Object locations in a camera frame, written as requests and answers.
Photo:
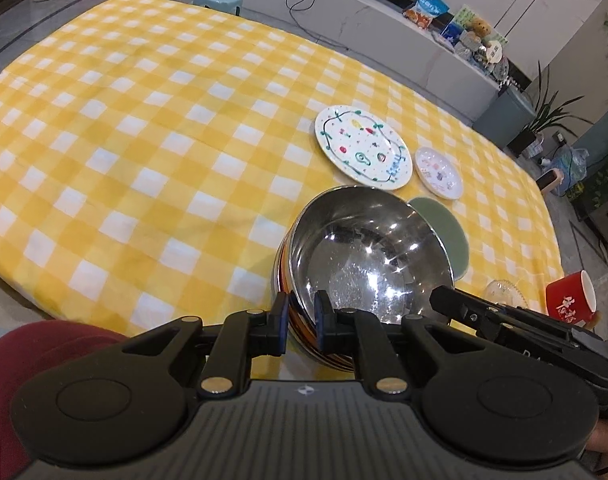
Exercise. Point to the blue water jug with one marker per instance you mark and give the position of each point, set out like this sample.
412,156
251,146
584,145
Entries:
572,162

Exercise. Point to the white tv console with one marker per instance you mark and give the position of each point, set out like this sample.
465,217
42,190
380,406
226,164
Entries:
379,36

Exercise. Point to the pink space heater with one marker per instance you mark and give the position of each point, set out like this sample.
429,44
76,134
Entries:
550,179

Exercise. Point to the small white sticker plate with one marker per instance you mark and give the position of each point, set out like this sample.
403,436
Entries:
438,174

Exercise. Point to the white fruit pattern plate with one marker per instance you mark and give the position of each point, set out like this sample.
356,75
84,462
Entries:
363,147

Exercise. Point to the person right hand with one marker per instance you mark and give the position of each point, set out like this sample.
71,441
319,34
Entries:
598,444

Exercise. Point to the red mug wooden handle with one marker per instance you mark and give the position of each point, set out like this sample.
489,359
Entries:
572,299

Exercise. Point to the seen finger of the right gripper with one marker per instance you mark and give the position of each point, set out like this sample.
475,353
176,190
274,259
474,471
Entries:
476,313

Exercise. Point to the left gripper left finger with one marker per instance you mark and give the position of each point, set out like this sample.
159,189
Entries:
244,336

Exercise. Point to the potted green plant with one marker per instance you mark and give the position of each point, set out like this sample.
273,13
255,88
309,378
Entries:
548,114

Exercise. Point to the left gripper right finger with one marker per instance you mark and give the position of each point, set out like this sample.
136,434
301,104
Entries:
361,336

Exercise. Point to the teddy bear toy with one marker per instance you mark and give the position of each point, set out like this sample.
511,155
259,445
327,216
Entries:
480,28

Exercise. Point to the yellow checkered tablecloth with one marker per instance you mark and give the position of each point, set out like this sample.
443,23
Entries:
153,155

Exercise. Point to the clear glass sticker plate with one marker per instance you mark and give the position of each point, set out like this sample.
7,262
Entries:
504,292

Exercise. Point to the orange steel bowl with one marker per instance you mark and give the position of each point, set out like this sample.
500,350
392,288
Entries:
301,325

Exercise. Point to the green ceramic bowl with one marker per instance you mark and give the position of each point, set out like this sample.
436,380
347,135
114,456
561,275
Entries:
448,229

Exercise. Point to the grey trash bin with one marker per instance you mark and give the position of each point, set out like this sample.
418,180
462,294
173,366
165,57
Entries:
505,117

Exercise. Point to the blue snack bag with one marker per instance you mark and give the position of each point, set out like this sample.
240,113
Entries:
423,12

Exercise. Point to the blue steel bowl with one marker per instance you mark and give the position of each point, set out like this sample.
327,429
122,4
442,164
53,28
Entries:
367,249

